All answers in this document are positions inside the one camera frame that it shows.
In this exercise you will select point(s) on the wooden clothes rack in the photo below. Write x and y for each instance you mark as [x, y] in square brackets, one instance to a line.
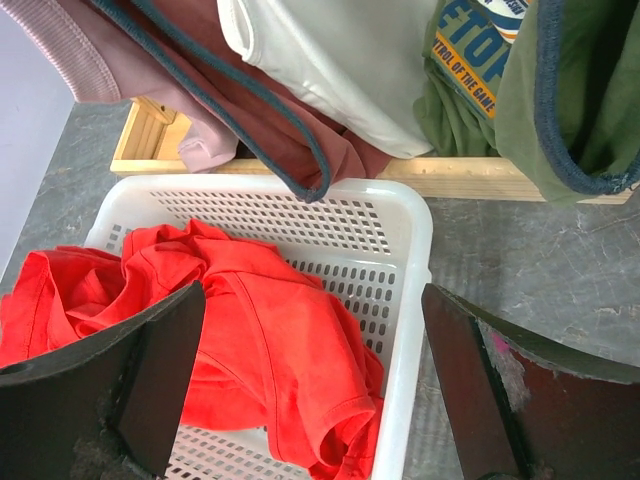
[152, 132]

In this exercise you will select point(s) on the white tank top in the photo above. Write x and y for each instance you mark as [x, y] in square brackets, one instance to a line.
[358, 62]

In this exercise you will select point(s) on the rust red tank top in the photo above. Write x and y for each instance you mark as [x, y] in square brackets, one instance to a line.
[303, 147]

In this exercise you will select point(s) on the mauve pink tank top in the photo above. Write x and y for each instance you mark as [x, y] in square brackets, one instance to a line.
[101, 64]

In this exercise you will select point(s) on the green printed tank top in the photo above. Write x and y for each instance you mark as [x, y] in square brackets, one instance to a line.
[552, 86]

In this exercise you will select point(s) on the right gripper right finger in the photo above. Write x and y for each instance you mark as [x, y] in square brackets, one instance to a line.
[522, 406]

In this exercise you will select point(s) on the white plastic basket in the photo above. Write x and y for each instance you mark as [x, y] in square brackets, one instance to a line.
[369, 241]

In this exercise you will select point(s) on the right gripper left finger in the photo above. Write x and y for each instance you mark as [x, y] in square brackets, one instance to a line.
[107, 406]

